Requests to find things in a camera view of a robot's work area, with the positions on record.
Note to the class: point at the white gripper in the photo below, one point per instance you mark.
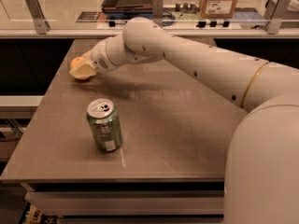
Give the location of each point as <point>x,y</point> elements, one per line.
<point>99,56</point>

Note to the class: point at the orange fruit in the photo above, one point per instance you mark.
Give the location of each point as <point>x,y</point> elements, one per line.
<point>75,62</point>

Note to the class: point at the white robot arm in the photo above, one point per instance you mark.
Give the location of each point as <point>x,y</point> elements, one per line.
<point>261,183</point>

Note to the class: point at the green soda can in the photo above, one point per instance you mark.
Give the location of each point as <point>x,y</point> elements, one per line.
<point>103,118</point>

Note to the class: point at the dark tray stack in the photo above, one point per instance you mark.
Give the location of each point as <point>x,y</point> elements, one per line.
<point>130,0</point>

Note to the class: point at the grey table drawer unit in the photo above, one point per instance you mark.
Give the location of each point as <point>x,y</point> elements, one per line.
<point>129,199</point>

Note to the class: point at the cardboard box with label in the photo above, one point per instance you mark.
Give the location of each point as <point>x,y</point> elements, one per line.
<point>217,9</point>

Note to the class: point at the left metal glass bracket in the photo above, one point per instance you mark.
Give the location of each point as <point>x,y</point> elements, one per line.
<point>41,25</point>

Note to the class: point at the metal glass bracket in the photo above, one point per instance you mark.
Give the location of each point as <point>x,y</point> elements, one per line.
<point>41,25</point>
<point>157,11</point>
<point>277,17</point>

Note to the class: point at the middle metal glass bracket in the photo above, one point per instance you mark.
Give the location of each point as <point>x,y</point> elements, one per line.
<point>157,11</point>

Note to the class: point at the right metal glass bracket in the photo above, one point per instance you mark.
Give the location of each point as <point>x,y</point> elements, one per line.
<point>277,17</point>

